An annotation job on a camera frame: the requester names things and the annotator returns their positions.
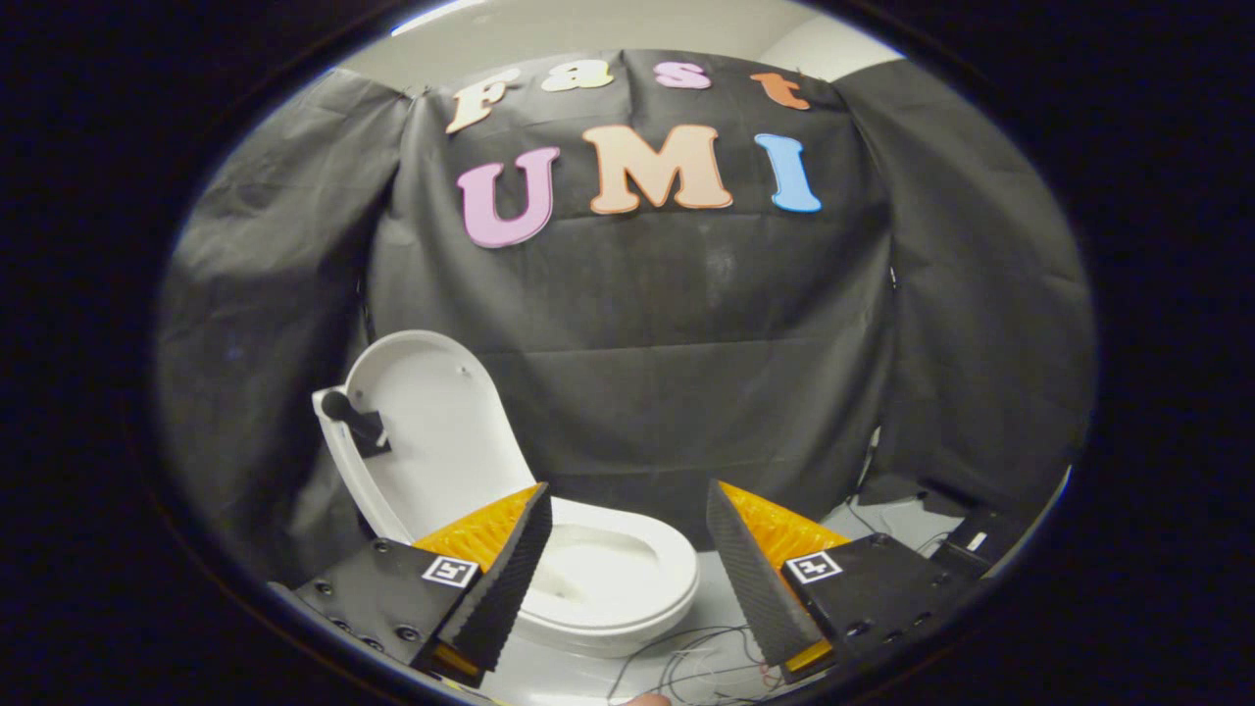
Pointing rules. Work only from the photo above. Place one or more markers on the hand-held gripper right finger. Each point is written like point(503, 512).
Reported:
point(750, 583)

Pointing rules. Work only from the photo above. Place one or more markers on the black backdrop cloth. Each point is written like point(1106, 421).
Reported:
point(667, 324)

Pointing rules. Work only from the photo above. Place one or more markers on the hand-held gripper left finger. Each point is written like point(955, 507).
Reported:
point(505, 583)

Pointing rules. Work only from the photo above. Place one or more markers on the black equipment box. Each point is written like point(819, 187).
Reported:
point(980, 529)

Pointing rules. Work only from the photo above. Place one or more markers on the black knobbed bracket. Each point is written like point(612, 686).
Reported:
point(355, 422)

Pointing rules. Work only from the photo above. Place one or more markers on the white toilet lid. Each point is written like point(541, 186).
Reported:
point(441, 422)

